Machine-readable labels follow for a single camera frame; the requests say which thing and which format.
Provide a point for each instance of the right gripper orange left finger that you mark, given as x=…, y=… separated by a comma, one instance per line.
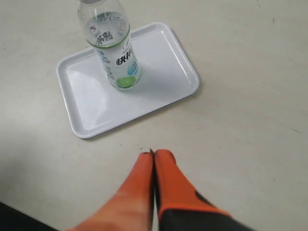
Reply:
x=131, y=207

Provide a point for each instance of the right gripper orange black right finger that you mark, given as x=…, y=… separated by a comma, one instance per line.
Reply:
x=180, y=206

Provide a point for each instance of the clear bottle with green label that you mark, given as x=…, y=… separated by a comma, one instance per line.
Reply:
x=106, y=28

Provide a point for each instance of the white plastic tray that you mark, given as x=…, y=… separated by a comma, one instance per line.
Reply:
x=95, y=107

